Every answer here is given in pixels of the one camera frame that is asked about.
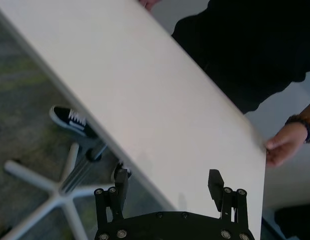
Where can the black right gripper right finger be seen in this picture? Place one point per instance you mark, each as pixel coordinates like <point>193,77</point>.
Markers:
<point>217,190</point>

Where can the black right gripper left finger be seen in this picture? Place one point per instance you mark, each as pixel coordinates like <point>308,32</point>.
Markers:
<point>120,190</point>

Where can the white rectangular table top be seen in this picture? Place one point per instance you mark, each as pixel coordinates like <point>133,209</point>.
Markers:
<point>145,87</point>

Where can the person's left hand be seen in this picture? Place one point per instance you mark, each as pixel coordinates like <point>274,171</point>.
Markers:
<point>282,145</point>

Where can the person's right hand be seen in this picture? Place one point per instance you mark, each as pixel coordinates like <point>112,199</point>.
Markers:
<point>148,3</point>

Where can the grey metal table column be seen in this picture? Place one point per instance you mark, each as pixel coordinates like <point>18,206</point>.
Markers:
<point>80,170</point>

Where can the white five-star table base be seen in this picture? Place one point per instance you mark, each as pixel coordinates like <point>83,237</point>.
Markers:
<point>57,200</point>

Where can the black t-shirt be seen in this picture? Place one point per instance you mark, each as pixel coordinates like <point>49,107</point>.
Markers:
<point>245,50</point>

